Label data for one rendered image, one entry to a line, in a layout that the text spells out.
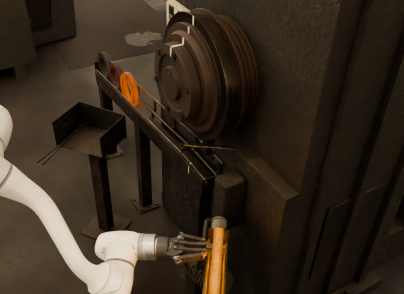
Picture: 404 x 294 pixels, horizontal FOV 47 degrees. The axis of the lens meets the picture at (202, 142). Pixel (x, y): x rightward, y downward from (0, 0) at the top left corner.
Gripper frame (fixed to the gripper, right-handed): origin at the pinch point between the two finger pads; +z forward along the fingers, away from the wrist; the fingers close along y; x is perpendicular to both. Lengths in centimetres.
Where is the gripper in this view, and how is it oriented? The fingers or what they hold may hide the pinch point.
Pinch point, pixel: (216, 249)
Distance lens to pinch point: 161.1
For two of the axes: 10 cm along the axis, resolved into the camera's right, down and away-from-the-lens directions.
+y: -0.9, 6.0, -8.0
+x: -0.5, -8.0, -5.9
